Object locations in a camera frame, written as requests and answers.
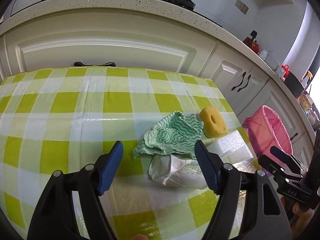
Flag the white kitchen base cabinets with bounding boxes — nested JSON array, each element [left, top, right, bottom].
[[1, 8, 315, 165]]

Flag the yellow sponge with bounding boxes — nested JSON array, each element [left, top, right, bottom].
[[199, 107, 227, 138]]

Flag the green checkered tablecloth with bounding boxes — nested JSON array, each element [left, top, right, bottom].
[[0, 65, 262, 240]]

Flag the wall power socket right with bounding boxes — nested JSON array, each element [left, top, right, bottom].
[[235, 0, 249, 15]]

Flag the white ceramic jar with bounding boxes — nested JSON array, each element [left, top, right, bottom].
[[258, 49, 268, 61]]

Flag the right hand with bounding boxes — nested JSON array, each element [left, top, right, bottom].
[[290, 203, 314, 234]]

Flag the left hand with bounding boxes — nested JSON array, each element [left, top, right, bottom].
[[132, 234, 149, 240]]

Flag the dark grey inner pot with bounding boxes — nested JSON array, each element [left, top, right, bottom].
[[284, 72, 304, 99]]

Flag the crushed white paper cup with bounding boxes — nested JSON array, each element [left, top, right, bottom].
[[148, 154, 208, 190]]

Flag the green striped cloth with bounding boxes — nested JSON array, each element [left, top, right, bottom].
[[133, 111, 204, 159]]

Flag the red lidded pot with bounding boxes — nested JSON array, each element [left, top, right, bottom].
[[243, 37, 260, 54]]

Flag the yellow patterned bowl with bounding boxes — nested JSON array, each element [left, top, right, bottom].
[[299, 93, 313, 112]]

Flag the white spray bottle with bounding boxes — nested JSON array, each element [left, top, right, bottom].
[[301, 70, 313, 88]]

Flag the pink bagged trash bin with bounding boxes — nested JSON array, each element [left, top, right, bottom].
[[242, 105, 293, 166]]

